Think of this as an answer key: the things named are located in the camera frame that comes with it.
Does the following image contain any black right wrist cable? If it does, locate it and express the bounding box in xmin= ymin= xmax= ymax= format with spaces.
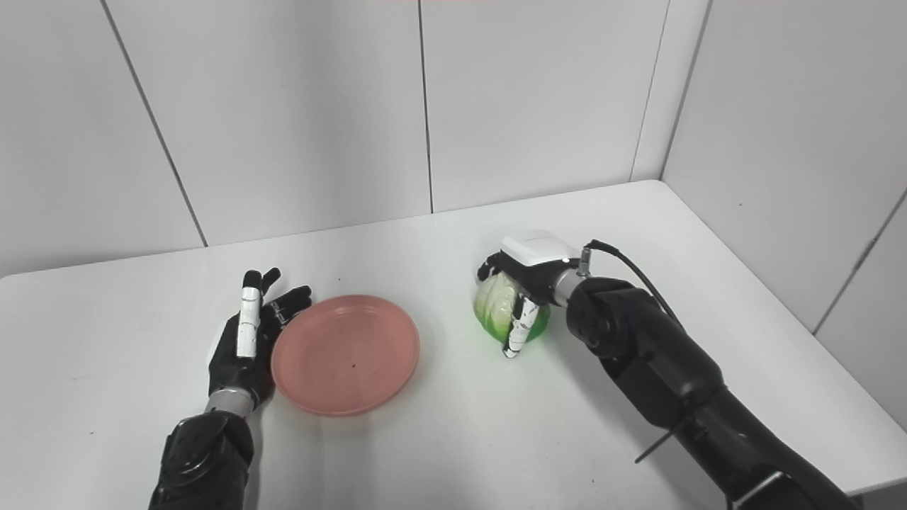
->
xmin=578 ymin=239 xmax=685 ymax=332

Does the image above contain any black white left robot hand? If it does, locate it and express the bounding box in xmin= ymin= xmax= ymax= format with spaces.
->
xmin=208 ymin=268 xmax=313 ymax=411

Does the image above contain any green white toy cabbage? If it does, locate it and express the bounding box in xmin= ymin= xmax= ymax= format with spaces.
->
xmin=473 ymin=272 xmax=551 ymax=345

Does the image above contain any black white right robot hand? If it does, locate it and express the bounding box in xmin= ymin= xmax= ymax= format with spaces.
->
xmin=477 ymin=229 xmax=581 ymax=360

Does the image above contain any pink round plate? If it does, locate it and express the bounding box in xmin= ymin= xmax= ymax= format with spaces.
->
xmin=271 ymin=295 xmax=421 ymax=417

